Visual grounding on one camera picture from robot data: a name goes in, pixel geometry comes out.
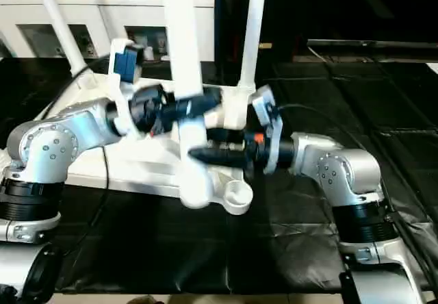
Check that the white cabinet with glass doors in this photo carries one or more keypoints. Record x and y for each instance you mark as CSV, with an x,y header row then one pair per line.
x,y
85,9

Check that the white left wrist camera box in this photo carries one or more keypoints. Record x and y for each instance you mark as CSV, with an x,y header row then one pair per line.
x,y
121,78

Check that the black mat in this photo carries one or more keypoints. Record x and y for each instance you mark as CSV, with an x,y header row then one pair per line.
x,y
222,249

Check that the white plastic table top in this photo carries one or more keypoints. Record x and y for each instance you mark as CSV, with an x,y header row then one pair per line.
x,y
137,160

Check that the white flat board strip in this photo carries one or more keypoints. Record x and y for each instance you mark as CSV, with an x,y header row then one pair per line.
x,y
434,67

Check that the yellow label sticker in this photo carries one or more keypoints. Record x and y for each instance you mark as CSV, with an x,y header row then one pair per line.
x,y
265,45

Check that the white plastic table leg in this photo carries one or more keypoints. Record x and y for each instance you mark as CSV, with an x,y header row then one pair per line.
x,y
181,44
60,26
251,26

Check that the long black bar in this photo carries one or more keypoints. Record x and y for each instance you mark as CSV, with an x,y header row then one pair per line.
x,y
369,44

